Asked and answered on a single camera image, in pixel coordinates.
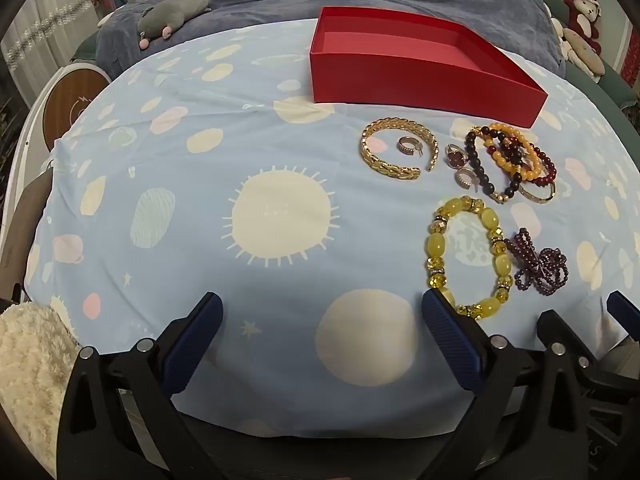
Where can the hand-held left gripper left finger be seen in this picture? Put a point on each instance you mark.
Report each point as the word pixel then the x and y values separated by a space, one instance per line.
pixel 195 345

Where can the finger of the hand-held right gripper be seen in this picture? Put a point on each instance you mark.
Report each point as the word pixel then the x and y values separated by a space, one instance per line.
pixel 625 315
pixel 565 332

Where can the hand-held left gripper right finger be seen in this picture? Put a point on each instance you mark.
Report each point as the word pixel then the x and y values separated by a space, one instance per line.
pixel 450 345

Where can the small purple bead strand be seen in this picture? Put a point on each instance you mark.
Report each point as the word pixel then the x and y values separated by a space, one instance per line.
pixel 550 275

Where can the red cardboard box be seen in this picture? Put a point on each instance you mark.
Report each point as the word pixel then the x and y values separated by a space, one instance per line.
pixel 400 80

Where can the light blue printed cloth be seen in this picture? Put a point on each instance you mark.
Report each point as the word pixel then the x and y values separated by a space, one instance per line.
pixel 200 210

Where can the thin gold bangle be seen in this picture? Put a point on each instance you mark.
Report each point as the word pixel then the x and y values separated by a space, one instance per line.
pixel 537 198

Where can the white fluffy cloth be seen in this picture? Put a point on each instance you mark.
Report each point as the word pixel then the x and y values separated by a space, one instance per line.
pixel 30 360

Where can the silver hoop earring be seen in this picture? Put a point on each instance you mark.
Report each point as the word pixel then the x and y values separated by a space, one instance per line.
pixel 461 178

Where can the rose gold hoop earring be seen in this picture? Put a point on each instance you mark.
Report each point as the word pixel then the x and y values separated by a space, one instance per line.
pixel 402 146

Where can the green sofa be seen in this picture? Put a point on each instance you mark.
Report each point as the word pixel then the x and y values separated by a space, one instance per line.
pixel 615 85

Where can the beige plush toy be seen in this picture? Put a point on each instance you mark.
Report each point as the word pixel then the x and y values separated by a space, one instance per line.
pixel 587 55

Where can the round wooden stool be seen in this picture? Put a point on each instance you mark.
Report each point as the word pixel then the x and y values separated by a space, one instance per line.
pixel 65 105

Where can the red monkey plush toy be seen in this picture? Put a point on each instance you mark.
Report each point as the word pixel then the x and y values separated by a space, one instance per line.
pixel 582 15

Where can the grey plush toy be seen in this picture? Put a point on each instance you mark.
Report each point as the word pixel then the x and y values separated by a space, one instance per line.
pixel 165 17

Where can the white curtain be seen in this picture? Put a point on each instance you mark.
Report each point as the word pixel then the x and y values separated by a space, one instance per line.
pixel 45 25

